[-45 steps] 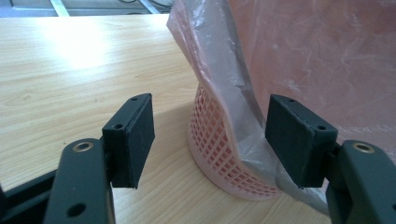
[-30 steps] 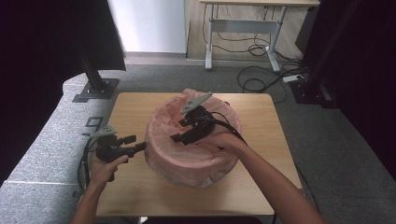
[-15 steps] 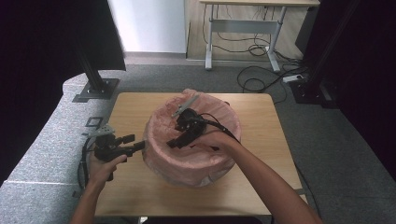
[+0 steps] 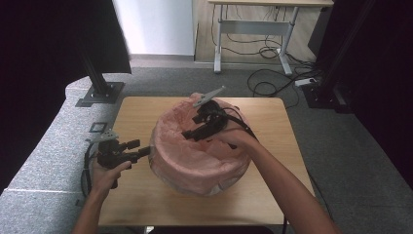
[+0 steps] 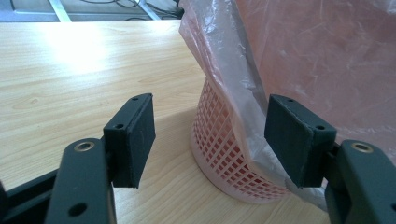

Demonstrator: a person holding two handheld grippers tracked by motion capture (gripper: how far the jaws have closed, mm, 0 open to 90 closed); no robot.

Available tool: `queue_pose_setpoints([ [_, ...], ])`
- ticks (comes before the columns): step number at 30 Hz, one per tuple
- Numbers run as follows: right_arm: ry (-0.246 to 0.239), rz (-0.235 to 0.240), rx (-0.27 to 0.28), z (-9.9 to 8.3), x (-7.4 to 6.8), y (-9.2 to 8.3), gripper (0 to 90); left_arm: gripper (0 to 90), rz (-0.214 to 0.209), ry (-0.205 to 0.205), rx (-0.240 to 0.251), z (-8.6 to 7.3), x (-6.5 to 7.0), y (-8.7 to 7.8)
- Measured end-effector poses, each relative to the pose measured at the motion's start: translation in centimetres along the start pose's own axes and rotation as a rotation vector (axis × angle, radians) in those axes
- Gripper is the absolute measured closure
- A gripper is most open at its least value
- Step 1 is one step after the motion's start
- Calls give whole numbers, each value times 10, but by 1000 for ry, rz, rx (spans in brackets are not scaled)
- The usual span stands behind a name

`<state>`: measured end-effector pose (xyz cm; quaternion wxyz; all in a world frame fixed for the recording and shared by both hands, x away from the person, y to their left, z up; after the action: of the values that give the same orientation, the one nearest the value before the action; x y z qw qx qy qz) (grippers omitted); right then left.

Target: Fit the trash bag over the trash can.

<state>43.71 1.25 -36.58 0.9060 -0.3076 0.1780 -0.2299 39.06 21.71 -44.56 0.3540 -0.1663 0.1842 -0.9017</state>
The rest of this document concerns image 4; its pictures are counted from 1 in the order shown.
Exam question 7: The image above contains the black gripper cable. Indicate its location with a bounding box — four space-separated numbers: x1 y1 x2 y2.
81 144 99 198
223 106 334 234

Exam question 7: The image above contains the person's left hand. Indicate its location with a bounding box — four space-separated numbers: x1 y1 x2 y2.
91 159 132 197

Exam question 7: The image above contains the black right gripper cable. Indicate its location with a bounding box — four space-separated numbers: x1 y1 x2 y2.
223 106 334 234

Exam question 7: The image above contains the black floor cable loop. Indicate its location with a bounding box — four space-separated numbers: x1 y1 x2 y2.
246 68 313 98

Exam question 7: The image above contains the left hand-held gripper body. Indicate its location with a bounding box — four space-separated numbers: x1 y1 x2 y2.
84 129 133 171

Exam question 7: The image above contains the black cable bundle under desk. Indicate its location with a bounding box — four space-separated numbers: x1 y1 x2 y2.
210 4 293 60

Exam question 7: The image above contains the black curtain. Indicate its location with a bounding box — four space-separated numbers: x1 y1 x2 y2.
0 0 132 196
308 0 413 193

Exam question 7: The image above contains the grey metal-legged desk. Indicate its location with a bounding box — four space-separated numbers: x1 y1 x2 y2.
207 0 335 76

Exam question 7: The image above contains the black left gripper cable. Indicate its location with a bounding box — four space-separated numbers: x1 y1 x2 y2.
81 144 99 198

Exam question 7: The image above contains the pink towel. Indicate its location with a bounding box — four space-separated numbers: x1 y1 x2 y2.
148 92 253 196

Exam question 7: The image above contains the white panel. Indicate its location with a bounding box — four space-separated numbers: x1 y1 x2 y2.
111 0 196 57

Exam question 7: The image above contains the black metal stand with base plate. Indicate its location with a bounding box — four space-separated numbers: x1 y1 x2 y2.
75 45 126 108

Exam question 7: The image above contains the person's right hand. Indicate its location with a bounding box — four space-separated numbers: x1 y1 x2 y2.
209 127 261 156

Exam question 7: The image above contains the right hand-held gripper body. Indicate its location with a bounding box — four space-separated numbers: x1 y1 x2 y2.
192 85 229 138

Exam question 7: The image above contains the white power strip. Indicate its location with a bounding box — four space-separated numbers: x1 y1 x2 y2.
294 77 318 88

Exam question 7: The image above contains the pink plastic mesh basket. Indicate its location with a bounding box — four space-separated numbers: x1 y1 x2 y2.
169 175 242 197

